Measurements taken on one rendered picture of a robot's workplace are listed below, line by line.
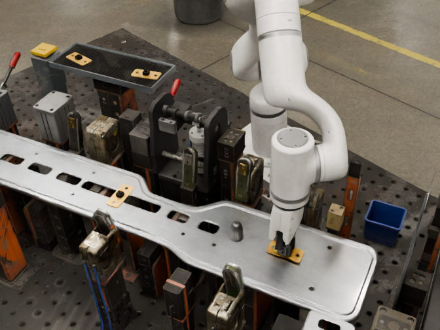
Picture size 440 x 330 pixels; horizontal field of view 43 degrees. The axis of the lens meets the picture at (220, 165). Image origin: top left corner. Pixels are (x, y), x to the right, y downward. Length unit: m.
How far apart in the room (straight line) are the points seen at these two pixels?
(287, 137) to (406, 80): 2.85
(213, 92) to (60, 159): 0.94
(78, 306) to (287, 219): 0.73
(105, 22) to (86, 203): 3.28
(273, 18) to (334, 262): 0.57
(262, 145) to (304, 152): 0.79
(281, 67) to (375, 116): 2.44
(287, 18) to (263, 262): 0.55
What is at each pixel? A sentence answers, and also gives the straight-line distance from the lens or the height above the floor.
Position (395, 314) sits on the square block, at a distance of 1.20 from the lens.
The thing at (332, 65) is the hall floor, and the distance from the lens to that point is 3.98.
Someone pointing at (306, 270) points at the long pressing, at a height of 1.00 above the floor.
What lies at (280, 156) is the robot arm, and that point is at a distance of 1.08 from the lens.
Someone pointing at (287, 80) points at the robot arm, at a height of 1.42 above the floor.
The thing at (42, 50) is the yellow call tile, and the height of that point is 1.16.
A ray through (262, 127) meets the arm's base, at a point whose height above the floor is 0.94.
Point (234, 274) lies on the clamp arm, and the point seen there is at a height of 1.11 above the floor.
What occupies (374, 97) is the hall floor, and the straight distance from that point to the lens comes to 3.69.
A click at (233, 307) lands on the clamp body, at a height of 1.04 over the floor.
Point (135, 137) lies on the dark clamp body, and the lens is 1.57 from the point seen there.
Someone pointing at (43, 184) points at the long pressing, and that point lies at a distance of 1.60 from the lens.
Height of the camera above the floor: 2.02
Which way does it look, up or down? 41 degrees down
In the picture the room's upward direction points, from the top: 2 degrees counter-clockwise
